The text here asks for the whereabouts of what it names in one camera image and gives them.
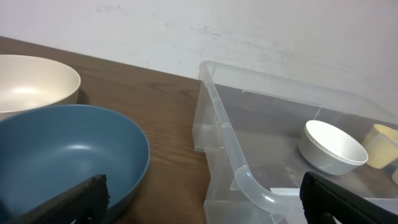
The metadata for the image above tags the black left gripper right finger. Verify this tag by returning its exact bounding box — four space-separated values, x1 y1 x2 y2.
300 172 397 224

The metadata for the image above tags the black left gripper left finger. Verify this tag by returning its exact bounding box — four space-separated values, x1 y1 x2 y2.
6 174 109 224

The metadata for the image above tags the clear plastic storage container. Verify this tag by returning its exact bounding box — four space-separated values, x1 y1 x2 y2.
192 62 397 223

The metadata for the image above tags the dark blue bowl right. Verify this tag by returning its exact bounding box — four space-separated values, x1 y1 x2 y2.
1 105 150 223

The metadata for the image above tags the white small bowl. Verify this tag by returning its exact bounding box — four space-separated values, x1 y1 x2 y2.
298 120 369 175

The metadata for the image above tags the yellow cup left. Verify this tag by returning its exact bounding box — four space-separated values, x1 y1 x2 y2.
362 124 397 169

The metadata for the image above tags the cream large bowl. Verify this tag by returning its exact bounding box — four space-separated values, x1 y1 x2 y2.
1 55 81 119

